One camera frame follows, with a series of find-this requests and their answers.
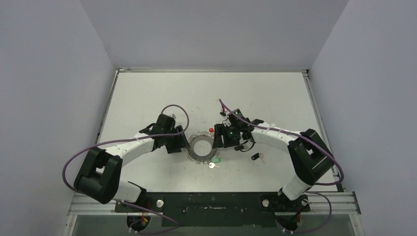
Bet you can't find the aluminium frame rail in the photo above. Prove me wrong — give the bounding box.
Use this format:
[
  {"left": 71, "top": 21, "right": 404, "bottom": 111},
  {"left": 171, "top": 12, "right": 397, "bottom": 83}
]
[{"left": 68, "top": 192, "right": 361, "bottom": 215}]

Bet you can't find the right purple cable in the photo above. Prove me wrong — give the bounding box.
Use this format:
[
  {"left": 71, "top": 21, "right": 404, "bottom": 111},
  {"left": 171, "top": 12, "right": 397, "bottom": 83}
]
[{"left": 218, "top": 99, "right": 345, "bottom": 235}]

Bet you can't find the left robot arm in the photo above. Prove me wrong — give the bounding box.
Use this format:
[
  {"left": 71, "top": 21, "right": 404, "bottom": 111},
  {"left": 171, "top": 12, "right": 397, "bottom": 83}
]
[{"left": 73, "top": 114, "right": 189, "bottom": 212}]

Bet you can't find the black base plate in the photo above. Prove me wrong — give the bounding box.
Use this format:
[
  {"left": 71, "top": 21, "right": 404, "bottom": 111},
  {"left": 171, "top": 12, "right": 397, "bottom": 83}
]
[{"left": 115, "top": 192, "right": 310, "bottom": 228}]

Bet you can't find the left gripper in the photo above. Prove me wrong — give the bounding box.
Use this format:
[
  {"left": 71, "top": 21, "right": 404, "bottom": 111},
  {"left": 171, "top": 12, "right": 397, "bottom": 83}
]
[{"left": 164, "top": 126, "right": 190, "bottom": 153}]

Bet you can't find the metal key organizer disc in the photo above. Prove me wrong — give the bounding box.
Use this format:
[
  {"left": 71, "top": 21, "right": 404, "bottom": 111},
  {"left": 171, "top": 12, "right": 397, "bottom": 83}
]
[{"left": 187, "top": 131, "right": 219, "bottom": 164}]

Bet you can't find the black tagged key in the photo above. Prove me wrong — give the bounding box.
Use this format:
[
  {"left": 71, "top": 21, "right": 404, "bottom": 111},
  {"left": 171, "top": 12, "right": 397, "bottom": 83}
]
[
  {"left": 234, "top": 141, "right": 255, "bottom": 152},
  {"left": 251, "top": 152, "right": 265, "bottom": 164}
]

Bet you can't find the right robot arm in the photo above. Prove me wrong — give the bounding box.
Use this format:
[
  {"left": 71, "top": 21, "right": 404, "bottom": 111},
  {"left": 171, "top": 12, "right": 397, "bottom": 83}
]
[{"left": 212, "top": 109, "right": 334, "bottom": 211}]

